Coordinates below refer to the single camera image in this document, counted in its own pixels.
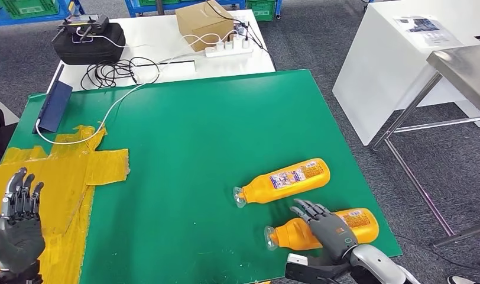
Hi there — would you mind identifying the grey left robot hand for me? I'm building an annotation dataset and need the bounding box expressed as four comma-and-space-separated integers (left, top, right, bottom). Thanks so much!
0, 167, 46, 274

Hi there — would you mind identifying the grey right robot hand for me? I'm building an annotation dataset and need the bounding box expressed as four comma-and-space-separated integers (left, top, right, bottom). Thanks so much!
288, 198, 359, 263

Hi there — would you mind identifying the dark blue tablet case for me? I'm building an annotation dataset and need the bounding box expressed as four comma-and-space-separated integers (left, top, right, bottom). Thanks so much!
32, 64, 73, 134

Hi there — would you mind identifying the black remote controller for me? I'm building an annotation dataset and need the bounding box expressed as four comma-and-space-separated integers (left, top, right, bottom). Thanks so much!
51, 14, 110, 43

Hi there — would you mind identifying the black coiled cable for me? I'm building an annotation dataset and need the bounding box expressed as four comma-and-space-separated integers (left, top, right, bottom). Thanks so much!
80, 56, 161, 91

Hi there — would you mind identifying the black carry bag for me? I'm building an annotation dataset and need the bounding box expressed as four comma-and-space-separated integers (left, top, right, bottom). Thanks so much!
51, 21, 127, 66

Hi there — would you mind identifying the stainless steel table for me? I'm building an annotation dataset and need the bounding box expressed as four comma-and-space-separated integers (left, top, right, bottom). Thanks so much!
372, 41, 480, 249

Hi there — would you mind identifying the green table mat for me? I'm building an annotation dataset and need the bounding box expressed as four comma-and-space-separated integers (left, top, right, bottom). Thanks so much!
7, 69, 403, 284

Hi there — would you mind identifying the long white charging cable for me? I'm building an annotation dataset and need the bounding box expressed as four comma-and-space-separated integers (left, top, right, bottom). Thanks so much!
35, 32, 241, 146

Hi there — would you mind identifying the white table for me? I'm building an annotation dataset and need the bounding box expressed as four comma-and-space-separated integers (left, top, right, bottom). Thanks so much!
48, 9, 277, 93

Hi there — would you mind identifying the white shoe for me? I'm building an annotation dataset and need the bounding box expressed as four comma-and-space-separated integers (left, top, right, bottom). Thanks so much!
447, 275, 478, 284

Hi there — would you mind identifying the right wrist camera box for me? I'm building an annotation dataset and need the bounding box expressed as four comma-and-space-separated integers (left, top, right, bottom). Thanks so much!
285, 253, 352, 284

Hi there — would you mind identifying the white power strip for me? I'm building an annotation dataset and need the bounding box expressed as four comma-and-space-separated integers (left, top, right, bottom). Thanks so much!
205, 39, 254, 59

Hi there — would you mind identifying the green plastic crate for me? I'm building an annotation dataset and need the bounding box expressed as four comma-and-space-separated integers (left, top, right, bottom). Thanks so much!
0, 0, 61, 20
247, 0, 277, 22

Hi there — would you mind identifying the brown cardboard box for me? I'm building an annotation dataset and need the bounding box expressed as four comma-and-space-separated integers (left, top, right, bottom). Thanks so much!
175, 0, 236, 53

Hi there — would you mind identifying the blue storage rack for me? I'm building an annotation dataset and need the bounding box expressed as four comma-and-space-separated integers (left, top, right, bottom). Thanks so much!
0, 0, 86, 27
124, 0, 283, 20

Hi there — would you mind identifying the printed paper sheet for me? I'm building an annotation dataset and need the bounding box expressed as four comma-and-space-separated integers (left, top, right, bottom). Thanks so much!
393, 15, 462, 48

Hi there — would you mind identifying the white desk with paper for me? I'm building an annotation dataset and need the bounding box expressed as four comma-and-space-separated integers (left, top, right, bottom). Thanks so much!
332, 0, 480, 147

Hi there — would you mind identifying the orange detergent bottle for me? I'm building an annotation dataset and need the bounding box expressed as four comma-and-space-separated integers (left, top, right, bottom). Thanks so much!
264, 208, 380, 251
232, 157, 331, 209

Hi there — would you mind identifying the small circuit board device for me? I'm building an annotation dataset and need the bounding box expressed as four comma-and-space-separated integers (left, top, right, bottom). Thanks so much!
232, 21, 251, 37

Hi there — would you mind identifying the black power cable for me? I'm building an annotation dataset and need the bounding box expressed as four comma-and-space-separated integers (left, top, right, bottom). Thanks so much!
205, 0, 277, 72

